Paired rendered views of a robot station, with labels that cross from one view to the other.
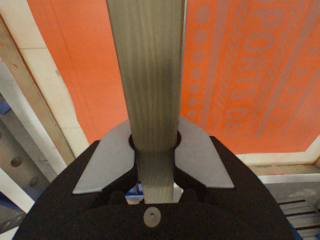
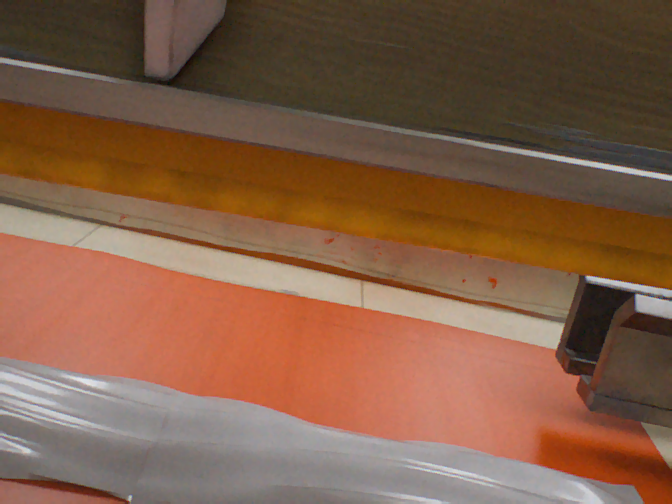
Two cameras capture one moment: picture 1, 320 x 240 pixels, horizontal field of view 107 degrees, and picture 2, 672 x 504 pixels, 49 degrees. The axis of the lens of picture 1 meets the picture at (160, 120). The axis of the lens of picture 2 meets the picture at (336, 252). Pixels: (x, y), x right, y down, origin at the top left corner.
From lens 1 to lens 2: 0.23 m
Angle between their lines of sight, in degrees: 77
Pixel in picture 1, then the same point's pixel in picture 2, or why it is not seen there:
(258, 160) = not seen: outside the picture
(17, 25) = (412, 299)
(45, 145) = not seen: hidden behind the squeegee
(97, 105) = (144, 303)
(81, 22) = (431, 374)
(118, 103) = (122, 341)
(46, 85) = (260, 267)
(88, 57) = (330, 350)
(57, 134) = (90, 200)
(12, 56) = (350, 250)
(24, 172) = not seen: hidden behind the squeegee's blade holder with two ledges
